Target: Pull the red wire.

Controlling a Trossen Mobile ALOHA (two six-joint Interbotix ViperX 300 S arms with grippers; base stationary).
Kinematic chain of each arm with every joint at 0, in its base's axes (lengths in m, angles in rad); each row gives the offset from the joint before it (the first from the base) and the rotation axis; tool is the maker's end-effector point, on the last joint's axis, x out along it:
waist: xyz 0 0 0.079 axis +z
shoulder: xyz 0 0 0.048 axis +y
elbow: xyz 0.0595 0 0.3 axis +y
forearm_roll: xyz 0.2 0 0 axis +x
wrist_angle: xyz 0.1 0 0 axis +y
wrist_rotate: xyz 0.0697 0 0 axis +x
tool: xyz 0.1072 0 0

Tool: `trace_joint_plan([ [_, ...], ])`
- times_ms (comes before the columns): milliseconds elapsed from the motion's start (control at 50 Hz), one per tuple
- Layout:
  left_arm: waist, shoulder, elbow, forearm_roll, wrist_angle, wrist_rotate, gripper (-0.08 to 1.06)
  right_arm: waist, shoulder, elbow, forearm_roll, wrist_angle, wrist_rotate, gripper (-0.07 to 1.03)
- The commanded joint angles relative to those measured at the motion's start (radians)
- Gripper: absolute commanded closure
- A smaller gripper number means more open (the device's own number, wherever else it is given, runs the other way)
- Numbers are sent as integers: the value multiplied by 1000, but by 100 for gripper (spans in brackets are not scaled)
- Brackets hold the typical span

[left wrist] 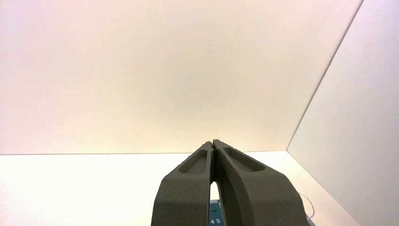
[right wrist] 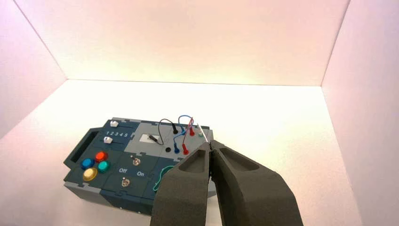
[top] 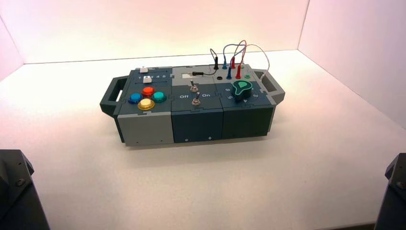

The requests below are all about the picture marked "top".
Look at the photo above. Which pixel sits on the grey and teal control box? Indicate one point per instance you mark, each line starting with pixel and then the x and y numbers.
pixel 196 123

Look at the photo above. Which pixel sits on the green rotary knob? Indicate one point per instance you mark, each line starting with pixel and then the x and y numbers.
pixel 242 89

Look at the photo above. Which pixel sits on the teal push button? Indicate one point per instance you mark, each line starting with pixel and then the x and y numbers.
pixel 159 96

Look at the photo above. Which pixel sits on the yellow push button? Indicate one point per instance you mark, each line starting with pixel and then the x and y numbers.
pixel 146 104

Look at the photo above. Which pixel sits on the red push button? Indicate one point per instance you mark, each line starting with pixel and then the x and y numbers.
pixel 148 91

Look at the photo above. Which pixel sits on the white slider key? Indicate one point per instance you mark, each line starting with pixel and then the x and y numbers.
pixel 147 79
pixel 144 70

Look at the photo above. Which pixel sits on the blue push button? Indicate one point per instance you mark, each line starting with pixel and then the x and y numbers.
pixel 135 98

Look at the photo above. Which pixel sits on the metal toggle switch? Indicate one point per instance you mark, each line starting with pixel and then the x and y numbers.
pixel 196 99
pixel 192 86

